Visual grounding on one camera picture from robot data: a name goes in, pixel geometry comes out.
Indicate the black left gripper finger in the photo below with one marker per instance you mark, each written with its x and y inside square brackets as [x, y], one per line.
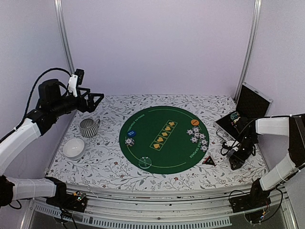
[82, 92]
[93, 100]

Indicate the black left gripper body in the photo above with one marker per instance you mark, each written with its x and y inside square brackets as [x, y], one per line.
[82, 106]

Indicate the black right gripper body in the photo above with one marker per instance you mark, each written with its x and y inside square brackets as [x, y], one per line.
[247, 152]

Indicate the black red triangular card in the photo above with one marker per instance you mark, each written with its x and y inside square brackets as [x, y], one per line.
[209, 161]

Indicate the blue small blind button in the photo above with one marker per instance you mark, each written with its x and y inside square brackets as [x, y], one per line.
[131, 133]

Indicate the stack of poker chips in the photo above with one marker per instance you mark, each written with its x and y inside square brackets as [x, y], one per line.
[129, 141]

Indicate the orange big blind button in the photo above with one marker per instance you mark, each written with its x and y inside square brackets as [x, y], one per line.
[195, 122]

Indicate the clear round dealer button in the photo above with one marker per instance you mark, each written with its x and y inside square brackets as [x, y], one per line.
[144, 162]

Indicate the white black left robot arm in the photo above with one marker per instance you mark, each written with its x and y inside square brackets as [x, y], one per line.
[55, 100]

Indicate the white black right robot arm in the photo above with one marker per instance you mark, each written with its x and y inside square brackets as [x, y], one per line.
[282, 141]

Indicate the striped ceramic mug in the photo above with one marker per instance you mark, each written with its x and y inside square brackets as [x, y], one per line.
[89, 127]

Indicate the white ceramic bowl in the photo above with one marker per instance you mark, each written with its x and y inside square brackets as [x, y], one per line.
[74, 148]

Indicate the floral patterned tablecloth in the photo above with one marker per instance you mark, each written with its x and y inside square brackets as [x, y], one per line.
[103, 164]

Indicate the aluminium poker chip case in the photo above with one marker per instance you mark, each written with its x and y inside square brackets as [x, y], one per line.
[251, 104]

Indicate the round green poker mat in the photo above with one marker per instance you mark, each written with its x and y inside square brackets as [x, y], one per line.
[161, 135]

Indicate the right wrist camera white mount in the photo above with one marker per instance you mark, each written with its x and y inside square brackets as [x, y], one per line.
[231, 145]

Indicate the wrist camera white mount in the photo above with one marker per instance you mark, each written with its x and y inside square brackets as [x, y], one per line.
[231, 145]
[74, 81]

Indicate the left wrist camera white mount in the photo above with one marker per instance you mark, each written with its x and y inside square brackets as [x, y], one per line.
[74, 81]

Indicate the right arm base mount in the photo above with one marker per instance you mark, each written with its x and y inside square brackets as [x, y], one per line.
[242, 202]

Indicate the left aluminium frame post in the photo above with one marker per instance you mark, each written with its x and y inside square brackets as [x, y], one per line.
[65, 26]

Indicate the aluminium frame post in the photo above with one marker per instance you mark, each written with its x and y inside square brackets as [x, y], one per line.
[65, 26]
[250, 46]

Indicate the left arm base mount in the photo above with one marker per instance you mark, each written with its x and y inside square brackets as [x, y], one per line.
[74, 202]

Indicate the aluminium front rail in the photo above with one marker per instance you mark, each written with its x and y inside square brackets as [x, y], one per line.
[191, 209]

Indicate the right aluminium frame post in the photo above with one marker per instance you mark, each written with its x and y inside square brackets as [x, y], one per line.
[250, 46]

